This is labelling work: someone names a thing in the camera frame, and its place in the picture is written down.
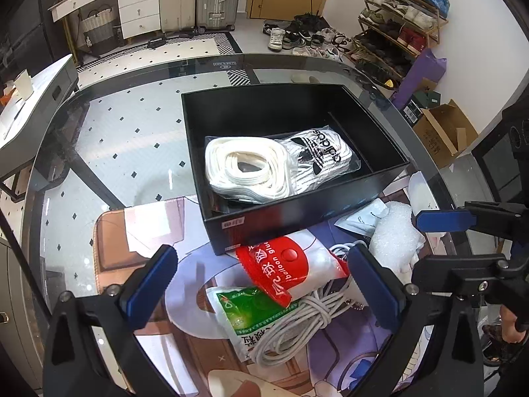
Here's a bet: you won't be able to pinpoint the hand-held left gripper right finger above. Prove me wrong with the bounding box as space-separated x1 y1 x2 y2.
347 243 484 397

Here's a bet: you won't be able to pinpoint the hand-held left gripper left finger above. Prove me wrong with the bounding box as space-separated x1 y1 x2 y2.
43 244 179 397

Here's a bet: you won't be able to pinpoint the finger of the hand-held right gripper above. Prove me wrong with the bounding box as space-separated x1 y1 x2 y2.
411 252 529 304
415 200 529 243

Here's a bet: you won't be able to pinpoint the white bubble wrap bag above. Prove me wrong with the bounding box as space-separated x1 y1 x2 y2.
369 202 426 274

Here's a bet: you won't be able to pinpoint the red white glue bag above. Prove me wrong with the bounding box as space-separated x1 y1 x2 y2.
235 232 351 309

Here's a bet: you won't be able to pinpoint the green medicine packet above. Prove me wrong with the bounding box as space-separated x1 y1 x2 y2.
205 285 298 362

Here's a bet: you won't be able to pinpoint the white cable bundle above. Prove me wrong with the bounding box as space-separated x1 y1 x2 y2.
248 242 373 367

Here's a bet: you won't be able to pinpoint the black cardboard box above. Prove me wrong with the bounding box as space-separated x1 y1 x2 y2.
181 84 411 256

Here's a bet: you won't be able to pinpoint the person's right forearm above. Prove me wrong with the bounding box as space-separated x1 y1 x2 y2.
481 325 529 368

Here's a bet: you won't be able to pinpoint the person's right hand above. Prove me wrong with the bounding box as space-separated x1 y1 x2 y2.
498 304 529 345

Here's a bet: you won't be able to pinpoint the small white sachet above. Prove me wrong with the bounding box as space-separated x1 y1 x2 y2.
334 198 390 236

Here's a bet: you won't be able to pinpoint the brown cardboard carton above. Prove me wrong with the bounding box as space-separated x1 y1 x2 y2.
411 99 480 169

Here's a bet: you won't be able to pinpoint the printed cartoon mat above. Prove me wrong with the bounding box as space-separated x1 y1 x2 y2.
93 169 488 397

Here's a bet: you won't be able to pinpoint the dark green small boxes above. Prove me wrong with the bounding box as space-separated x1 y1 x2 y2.
403 89 443 127

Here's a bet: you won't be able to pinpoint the purple bag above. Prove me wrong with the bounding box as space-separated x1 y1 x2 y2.
390 47 448 110

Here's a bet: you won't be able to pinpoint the metal table leg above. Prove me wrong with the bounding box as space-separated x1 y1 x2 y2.
54 103 125 209

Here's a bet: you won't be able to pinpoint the white shoelace bundle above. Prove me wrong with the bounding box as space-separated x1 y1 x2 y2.
204 136 296 204

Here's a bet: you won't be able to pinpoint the bagged white socks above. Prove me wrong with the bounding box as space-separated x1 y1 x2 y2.
273 124 362 195

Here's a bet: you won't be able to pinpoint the wooden shoe rack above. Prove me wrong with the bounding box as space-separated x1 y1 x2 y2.
345 0 451 87

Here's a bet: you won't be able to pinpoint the rows of stored shoes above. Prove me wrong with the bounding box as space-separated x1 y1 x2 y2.
349 0 450 83

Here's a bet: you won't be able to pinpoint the white side table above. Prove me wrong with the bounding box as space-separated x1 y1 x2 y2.
0 54 79 193

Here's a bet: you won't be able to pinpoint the black white patterned rug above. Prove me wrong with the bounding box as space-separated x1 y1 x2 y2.
76 29 253 89

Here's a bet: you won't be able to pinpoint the scattered shoes pile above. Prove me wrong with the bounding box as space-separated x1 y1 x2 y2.
262 14 356 61

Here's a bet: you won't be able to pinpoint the cream paper card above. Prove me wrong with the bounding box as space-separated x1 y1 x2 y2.
12 69 34 102

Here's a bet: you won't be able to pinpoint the woven basket bag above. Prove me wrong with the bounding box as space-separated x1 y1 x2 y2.
78 6 120 48

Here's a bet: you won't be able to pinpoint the white drawer desk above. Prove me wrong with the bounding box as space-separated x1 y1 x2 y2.
49 0 162 44

